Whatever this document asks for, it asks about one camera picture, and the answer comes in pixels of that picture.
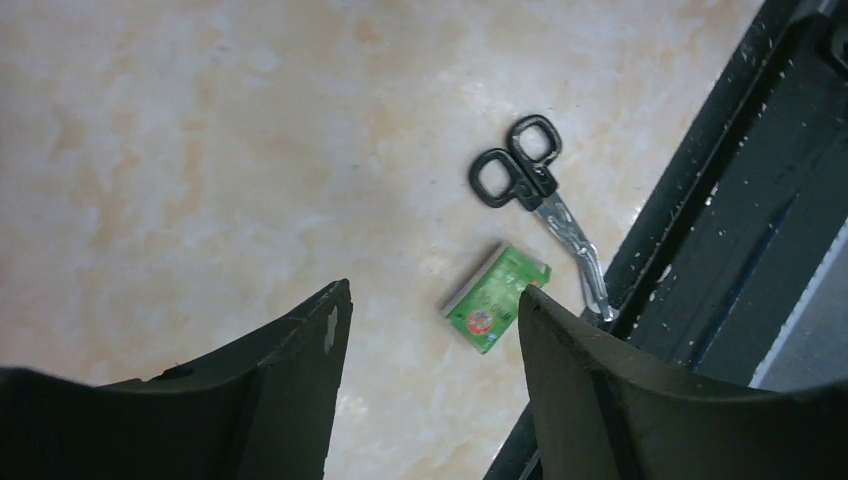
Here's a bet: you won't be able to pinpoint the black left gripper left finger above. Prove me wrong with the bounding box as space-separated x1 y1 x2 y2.
1 279 353 479

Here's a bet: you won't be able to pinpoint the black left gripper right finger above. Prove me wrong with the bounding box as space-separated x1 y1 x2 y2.
517 286 847 479

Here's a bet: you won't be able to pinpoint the black handled scissors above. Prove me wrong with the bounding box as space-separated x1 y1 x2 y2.
468 114 618 323

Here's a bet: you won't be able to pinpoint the green wind oil box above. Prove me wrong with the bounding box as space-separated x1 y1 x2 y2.
442 241 551 354

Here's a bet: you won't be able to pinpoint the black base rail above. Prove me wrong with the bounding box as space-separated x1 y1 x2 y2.
487 1 847 479

